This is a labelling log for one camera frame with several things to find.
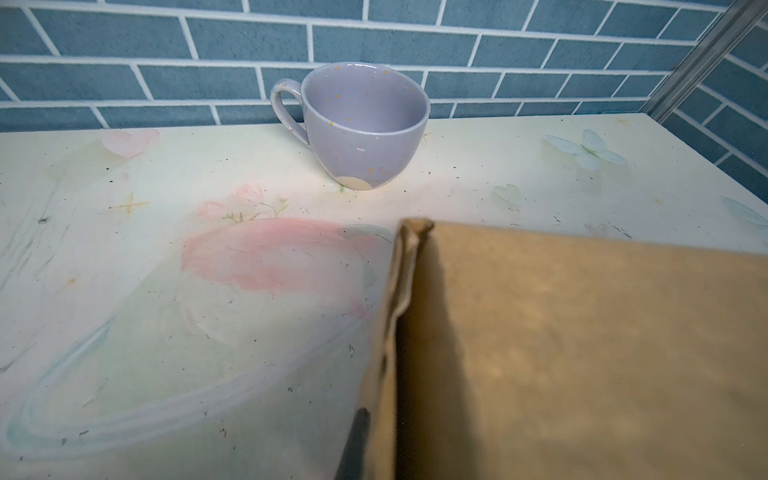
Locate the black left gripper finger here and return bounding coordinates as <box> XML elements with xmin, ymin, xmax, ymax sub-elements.
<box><xmin>334</xmin><ymin>408</ymin><xmax>371</xmax><ymax>480</ymax></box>

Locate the brown cardboard box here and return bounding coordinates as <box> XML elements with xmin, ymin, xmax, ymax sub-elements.
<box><xmin>355</xmin><ymin>219</ymin><xmax>767</xmax><ymax>479</ymax></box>

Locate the lavender ceramic mug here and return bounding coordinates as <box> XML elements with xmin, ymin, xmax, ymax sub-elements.
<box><xmin>270</xmin><ymin>62</ymin><xmax>431</xmax><ymax>190</ymax></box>

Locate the aluminium corner post right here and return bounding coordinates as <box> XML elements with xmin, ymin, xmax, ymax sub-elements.
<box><xmin>641</xmin><ymin>0</ymin><xmax>767</xmax><ymax>123</ymax></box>

